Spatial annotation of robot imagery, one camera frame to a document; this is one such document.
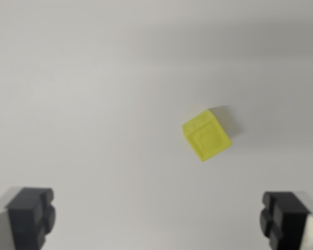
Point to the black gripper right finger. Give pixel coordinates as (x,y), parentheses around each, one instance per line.
(287,221)

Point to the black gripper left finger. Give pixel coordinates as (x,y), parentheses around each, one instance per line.
(26,218)

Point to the yellow cube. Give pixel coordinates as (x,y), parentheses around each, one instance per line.
(207,136)

